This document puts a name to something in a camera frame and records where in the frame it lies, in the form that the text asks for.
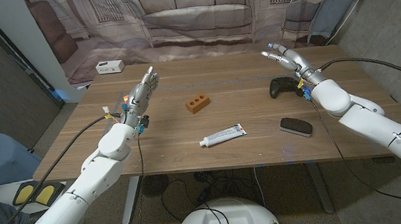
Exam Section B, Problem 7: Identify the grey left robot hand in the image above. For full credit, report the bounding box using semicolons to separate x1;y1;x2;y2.
117;66;166;131

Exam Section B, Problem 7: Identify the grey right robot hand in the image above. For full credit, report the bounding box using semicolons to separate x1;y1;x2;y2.
260;37;328;92

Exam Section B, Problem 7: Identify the black game controller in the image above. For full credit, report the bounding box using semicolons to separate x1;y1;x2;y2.
267;75;305;101

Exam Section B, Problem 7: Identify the orange brick block with holes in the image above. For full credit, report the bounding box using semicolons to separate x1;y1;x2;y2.
184;92;212;116

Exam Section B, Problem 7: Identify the white toothpaste tube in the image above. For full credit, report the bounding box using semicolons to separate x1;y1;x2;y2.
197;122;249;149

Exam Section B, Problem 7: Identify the white power box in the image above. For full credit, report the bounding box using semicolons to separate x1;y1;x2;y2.
94;58;126;76

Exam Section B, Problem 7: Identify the black board eraser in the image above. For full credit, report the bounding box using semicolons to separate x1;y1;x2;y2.
278;114;315;142

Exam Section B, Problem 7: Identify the black round floor fan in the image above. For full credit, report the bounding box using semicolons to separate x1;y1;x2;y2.
140;173;171;200

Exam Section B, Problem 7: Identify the printed sofa room backdrop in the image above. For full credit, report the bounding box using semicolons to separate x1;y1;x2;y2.
22;0;384;90

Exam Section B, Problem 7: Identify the grey metal table leg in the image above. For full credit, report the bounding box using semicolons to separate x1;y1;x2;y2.
304;160;336;216
117;176;146;224

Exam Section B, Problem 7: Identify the yellow foot pedal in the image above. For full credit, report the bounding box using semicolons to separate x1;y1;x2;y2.
34;183;57;207
13;183;36;205

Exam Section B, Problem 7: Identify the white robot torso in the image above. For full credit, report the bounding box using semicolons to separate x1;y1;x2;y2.
172;192;283;224

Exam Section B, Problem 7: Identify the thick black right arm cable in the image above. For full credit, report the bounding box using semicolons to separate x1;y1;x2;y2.
315;51;401;99

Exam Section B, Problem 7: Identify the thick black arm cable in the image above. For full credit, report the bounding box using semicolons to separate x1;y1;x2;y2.
0;112;134;224
315;51;401;99

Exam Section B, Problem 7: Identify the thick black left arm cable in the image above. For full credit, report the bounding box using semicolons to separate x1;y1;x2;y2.
0;112;134;224

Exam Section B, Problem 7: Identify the thin black left wrist cable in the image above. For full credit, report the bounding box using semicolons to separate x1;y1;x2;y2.
127;133;151;224

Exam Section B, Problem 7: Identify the thin braided right wrist cable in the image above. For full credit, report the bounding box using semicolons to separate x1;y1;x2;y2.
309;89;401;222

